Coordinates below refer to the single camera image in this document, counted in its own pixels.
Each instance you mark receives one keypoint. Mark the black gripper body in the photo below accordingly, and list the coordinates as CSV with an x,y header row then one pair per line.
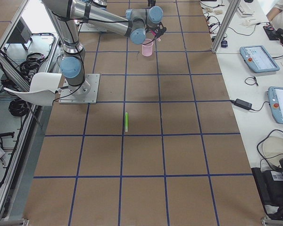
x,y
158,31

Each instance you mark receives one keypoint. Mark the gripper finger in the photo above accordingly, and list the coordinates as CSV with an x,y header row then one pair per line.
x,y
160,32
156,37

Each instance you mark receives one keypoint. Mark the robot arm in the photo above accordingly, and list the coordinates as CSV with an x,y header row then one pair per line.
x,y
104,50

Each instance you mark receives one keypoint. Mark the pink mesh cup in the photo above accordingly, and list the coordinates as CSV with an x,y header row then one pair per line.
x,y
147,48

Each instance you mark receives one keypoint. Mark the small dark blue device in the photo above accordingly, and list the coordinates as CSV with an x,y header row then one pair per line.
x,y
224,44

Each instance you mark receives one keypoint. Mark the white keyboard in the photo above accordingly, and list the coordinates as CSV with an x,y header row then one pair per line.
x,y
244,10

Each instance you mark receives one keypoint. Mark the green pen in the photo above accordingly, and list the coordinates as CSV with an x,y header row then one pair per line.
x,y
126,121

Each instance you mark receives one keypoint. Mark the upper teach pendant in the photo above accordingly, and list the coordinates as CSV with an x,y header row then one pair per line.
x,y
258,59

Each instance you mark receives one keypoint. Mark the teach pendant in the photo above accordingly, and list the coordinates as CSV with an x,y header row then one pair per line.
x,y
275,96
258,59

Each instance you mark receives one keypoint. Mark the black power adapter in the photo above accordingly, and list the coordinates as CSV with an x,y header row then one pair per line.
x,y
242,104

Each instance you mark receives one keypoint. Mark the person in white shirt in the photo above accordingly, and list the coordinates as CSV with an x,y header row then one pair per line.
x,y
275,15

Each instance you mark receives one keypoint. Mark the white plastic chair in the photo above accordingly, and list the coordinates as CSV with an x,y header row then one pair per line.
x,y
42,89

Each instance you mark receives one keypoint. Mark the lower teach pendant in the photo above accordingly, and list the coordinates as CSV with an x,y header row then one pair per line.
x,y
275,96

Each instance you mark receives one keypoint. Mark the grey box on floor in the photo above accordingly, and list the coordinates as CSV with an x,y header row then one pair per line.
x,y
21,34

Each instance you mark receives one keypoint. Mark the black bag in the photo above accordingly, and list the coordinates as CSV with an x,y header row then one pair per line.
x,y
270,187

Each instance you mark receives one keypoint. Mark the aluminium frame post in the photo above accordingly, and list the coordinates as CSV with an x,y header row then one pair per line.
x,y
233,5

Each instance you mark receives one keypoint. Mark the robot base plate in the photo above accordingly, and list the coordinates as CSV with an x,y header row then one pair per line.
x,y
87,93

